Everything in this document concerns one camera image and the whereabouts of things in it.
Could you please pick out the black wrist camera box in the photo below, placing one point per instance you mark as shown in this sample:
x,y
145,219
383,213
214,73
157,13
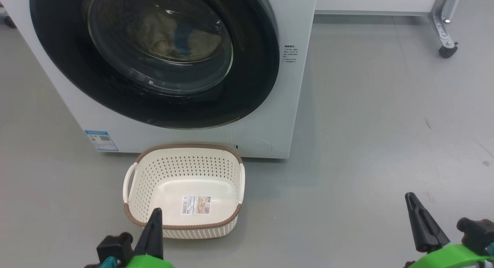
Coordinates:
x,y
114,248
478,233

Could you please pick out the cream perforated laundry basket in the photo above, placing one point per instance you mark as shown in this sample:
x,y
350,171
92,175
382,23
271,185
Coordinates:
x,y
146,175

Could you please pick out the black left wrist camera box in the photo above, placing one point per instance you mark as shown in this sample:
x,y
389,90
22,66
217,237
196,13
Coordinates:
x,y
114,248

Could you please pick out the washing machine glass door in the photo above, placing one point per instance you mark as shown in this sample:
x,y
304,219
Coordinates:
x,y
251,67

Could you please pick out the white basket product label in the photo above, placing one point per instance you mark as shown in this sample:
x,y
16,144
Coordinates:
x,y
196,205

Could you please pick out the blue energy label sticker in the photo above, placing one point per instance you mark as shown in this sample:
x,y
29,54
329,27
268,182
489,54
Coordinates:
x,y
101,140

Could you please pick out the oval filter cover flap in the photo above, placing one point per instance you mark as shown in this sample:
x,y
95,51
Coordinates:
x,y
254,146

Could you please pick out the white washing machine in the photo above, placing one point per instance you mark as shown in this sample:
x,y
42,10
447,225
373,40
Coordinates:
x,y
297,106

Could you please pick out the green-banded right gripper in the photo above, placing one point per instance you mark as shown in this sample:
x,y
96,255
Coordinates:
x,y
451,258

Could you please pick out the cream garment with blue patch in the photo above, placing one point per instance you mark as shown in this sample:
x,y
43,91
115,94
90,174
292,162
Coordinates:
x,y
154,32

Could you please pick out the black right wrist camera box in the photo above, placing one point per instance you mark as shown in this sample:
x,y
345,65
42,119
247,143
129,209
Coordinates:
x,y
478,233

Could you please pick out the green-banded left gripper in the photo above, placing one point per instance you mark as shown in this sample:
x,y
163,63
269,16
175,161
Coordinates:
x,y
148,262

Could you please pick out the metal caster wheel leg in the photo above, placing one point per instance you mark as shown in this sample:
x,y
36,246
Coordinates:
x,y
378,2

